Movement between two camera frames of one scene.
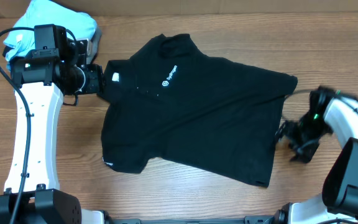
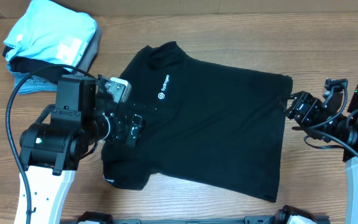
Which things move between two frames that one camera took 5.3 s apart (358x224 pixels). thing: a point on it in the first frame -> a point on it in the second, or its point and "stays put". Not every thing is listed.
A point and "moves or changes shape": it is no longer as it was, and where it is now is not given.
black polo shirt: (166, 99) moves or changes shape
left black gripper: (95, 72) -> (120, 134)
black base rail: (255, 219) stays put
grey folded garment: (94, 44) stays put
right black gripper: (294, 137) -> (303, 106)
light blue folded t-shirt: (80, 25) stays put
